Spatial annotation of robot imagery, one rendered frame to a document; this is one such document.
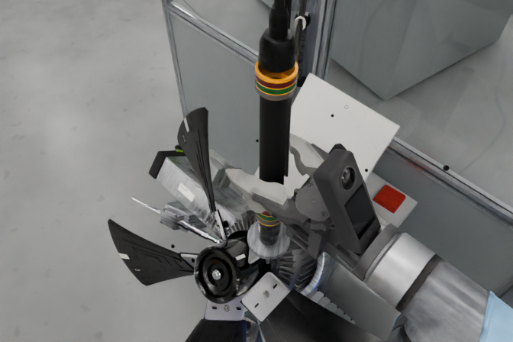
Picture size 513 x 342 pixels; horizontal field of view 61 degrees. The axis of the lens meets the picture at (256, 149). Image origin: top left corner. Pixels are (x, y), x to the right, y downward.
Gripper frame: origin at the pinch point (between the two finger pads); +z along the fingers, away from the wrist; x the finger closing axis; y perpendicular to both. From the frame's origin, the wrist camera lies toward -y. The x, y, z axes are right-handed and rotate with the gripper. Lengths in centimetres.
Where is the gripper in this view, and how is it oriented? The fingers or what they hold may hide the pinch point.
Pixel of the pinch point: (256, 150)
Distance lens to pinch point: 57.1
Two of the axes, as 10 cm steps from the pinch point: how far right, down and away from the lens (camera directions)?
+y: 0.0, 6.3, 7.7
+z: -7.2, -5.4, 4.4
